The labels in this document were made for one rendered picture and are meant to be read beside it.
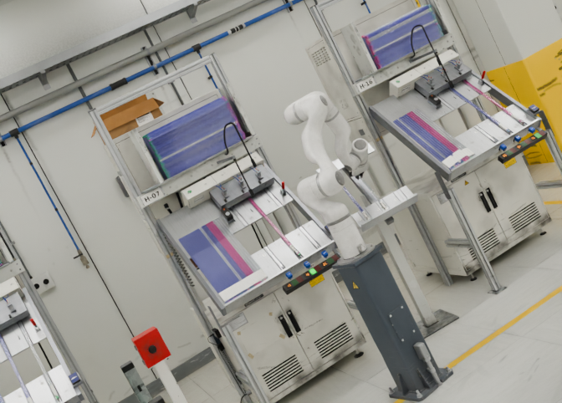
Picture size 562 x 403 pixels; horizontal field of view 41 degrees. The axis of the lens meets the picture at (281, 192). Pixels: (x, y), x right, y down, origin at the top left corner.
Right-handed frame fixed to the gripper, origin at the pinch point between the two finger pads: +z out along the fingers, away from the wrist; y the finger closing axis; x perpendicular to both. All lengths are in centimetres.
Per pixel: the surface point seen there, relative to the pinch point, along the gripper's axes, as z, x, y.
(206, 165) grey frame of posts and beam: 0, -49, 68
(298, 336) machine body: 44, 48, 68
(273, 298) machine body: 29, 27, 71
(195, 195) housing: 0, -36, 82
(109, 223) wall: 123, -118, 134
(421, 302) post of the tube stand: 43, 66, 0
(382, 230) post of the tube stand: 18.0, 27.5, 1.7
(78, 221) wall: 115, -127, 152
